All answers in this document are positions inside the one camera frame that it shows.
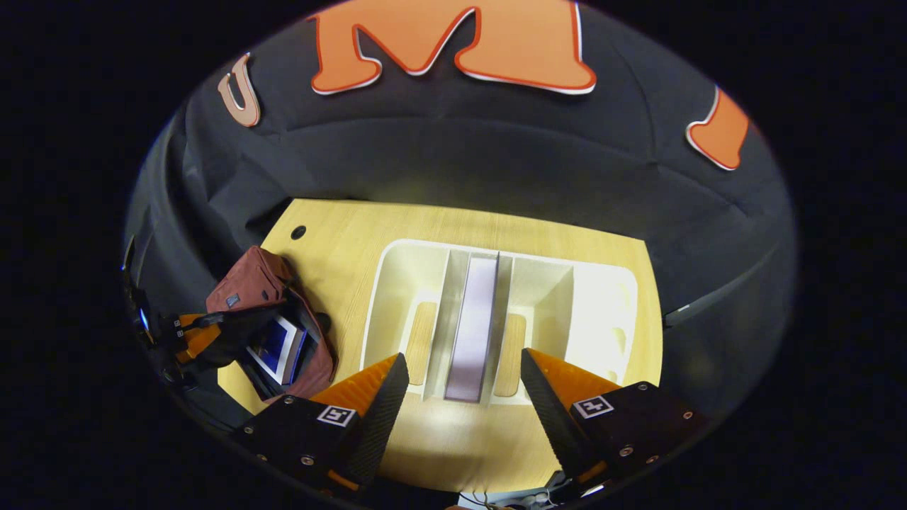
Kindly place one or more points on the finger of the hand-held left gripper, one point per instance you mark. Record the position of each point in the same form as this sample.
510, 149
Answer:
205, 346
227, 319

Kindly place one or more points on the black backdrop cloth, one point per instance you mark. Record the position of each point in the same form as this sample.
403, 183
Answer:
496, 156

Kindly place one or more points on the black spine book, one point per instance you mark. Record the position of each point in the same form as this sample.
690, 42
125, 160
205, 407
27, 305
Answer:
473, 326

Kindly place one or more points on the white bookshelf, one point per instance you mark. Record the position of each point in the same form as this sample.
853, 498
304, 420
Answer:
404, 283

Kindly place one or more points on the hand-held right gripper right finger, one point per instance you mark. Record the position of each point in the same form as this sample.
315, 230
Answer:
553, 418

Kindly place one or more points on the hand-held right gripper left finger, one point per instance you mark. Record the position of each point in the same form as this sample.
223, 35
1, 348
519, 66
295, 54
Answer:
379, 425

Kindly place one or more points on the maroon schoolbag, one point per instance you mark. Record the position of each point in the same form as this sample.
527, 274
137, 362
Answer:
248, 283

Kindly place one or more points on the blue cover book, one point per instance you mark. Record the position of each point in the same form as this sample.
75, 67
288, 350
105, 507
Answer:
280, 347

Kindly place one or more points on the black table grommet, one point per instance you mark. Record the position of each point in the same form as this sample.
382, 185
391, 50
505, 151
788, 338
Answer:
298, 231

